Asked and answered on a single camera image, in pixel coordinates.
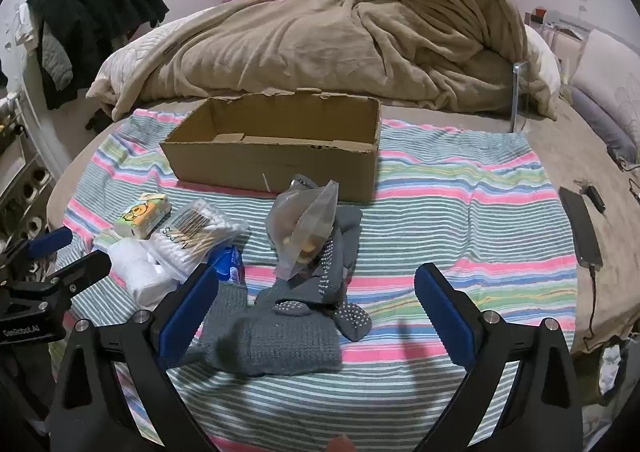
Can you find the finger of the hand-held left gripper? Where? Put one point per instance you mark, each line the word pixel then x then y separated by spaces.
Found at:
pixel 50 242
pixel 85 269

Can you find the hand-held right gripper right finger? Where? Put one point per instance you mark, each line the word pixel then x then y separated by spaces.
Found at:
pixel 442 314

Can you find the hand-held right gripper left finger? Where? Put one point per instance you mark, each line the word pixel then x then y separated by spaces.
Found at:
pixel 187 312

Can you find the white cloth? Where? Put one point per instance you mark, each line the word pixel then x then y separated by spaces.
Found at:
pixel 142 272

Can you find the blue packet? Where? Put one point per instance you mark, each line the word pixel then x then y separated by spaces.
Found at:
pixel 227 264

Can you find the cotton swab pack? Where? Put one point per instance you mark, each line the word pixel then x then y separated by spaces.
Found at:
pixel 197 234

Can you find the bear print tissue packet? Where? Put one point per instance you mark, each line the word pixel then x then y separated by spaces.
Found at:
pixel 142 216

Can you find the grey dotted sock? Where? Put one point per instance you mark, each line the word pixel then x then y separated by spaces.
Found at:
pixel 345 252

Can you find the clear plastic snack bag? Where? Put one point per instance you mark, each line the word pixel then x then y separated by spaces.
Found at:
pixel 300 227

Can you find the brown cardboard box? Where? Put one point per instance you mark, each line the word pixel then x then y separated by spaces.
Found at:
pixel 270 164

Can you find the storage shelf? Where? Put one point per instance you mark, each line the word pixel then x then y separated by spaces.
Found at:
pixel 20 171

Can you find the striped towel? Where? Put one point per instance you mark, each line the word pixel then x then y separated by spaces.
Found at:
pixel 450 232

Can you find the black smartphone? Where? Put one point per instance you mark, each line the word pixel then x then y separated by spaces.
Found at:
pixel 580 227

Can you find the white plastic bag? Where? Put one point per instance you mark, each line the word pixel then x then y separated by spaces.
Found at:
pixel 612 364

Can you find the black adapter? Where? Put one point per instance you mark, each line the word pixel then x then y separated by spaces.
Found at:
pixel 595 194

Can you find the white patterned quilt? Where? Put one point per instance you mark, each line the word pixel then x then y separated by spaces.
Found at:
pixel 130 56

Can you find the pile of black clothes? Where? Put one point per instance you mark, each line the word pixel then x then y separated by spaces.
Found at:
pixel 95 1

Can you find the white pillow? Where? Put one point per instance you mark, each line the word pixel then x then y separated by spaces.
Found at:
pixel 542 56

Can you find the grey pillow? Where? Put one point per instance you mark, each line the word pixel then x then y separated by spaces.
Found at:
pixel 605 86

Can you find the beige fleece blanket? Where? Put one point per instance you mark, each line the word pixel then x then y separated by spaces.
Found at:
pixel 325 41

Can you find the bedside clutter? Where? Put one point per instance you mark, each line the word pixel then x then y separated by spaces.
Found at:
pixel 550 21

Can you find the metal post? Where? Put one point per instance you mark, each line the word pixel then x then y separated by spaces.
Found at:
pixel 517 91

